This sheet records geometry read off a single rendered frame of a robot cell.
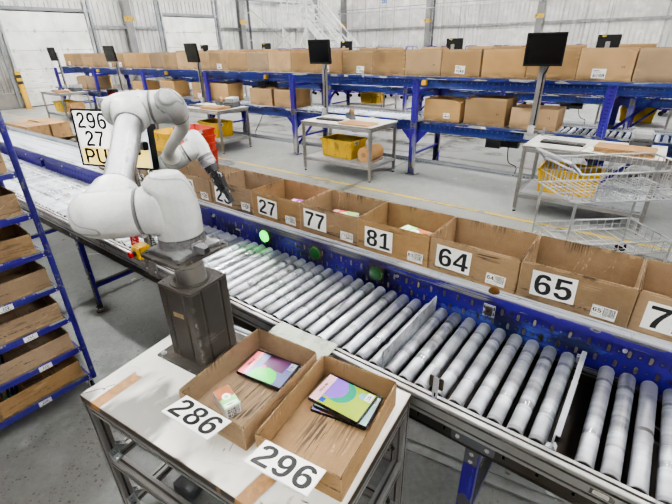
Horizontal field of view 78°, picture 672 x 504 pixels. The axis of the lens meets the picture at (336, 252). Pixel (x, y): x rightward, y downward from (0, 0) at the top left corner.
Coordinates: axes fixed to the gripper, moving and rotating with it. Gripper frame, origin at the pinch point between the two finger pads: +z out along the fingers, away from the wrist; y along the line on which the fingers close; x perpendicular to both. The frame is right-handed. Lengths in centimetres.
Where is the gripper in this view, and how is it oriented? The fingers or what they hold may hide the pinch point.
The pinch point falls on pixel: (229, 196)
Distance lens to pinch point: 247.0
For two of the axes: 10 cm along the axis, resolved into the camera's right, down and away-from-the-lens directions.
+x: 6.7, -5.0, 5.5
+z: 4.9, 8.5, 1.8
